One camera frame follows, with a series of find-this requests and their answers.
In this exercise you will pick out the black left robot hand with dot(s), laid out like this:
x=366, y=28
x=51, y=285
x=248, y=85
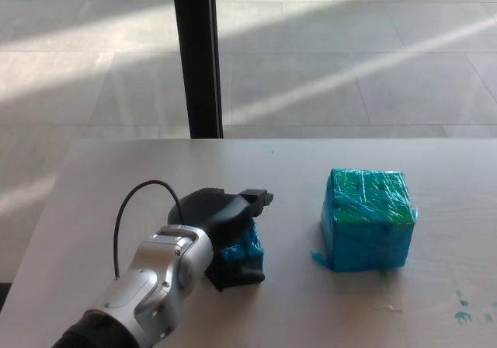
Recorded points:
x=209, y=208

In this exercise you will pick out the small blue cube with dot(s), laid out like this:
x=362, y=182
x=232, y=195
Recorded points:
x=241, y=247

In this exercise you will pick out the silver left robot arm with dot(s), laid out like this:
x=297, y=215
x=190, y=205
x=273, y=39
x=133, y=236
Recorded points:
x=155, y=278

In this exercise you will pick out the big blue green wrapped cube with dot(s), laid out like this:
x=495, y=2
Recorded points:
x=369, y=239

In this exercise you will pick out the black window frame post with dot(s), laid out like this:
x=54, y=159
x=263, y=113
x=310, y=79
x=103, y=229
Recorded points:
x=198, y=53

